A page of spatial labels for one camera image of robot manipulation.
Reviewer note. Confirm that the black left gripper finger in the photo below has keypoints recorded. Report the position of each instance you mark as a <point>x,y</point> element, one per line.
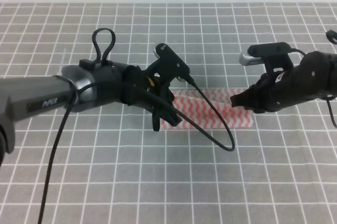
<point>156,120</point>
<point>168,114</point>

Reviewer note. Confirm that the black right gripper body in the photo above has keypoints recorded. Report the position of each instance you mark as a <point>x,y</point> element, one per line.
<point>268,94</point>

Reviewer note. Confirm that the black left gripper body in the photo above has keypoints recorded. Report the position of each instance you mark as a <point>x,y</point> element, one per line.
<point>140,88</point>

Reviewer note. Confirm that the pink white wavy towel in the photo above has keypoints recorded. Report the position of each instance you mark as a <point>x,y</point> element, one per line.
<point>191,104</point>

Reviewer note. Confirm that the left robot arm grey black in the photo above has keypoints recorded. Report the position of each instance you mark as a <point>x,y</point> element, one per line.
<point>92,84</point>

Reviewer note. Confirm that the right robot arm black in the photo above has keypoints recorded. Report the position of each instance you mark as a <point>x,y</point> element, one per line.
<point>313,78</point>

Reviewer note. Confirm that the grey grid tablecloth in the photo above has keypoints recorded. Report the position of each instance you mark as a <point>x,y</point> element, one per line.
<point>111,167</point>

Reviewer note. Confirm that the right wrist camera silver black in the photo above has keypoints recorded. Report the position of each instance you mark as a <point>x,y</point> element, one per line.
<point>272,55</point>

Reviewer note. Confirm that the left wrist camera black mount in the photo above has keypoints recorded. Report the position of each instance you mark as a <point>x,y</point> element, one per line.
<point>169,65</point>

